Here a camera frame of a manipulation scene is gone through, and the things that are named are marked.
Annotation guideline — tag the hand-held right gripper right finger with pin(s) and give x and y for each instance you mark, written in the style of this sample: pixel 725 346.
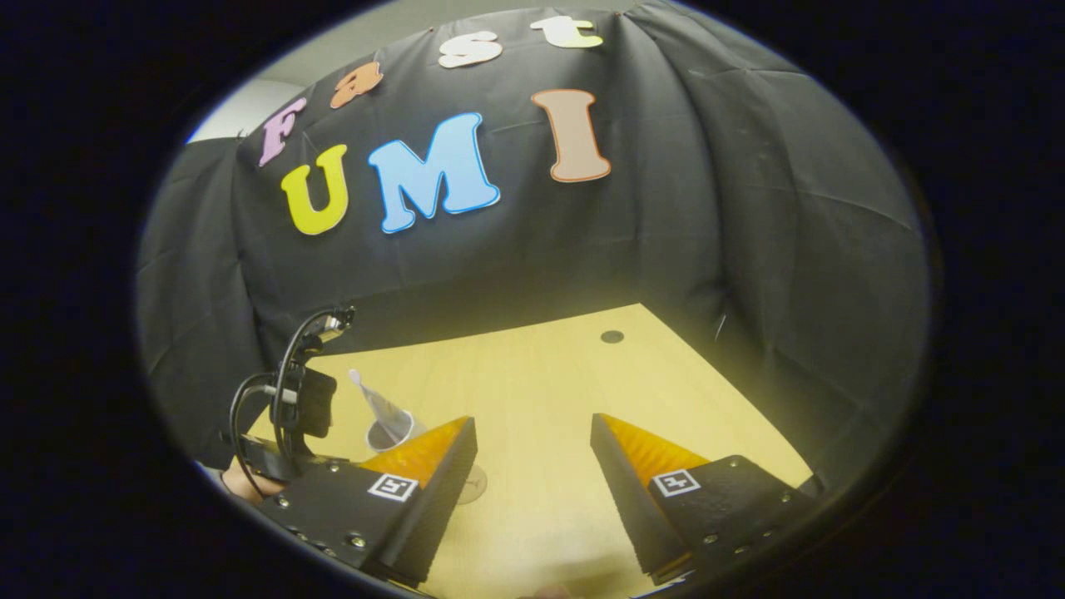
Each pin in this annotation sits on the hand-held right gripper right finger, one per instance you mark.
pixel 624 495

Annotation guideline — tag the black backdrop cloth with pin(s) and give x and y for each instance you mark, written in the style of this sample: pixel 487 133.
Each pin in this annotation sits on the black backdrop cloth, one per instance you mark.
pixel 666 249

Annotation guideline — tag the round wooden coaster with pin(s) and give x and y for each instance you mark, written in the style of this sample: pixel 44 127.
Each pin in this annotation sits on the round wooden coaster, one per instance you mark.
pixel 474 491

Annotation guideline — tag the light wooden desktop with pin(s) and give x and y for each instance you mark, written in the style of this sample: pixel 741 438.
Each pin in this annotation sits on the light wooden desktop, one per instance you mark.
pixel 541 391

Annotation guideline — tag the white toothpaste tube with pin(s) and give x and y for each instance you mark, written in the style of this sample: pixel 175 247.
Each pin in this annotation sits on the white toothpaste tube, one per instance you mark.
pixel 378 403

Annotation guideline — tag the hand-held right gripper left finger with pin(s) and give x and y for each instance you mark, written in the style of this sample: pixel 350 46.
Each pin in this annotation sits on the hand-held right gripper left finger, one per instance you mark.
pixel 445 499

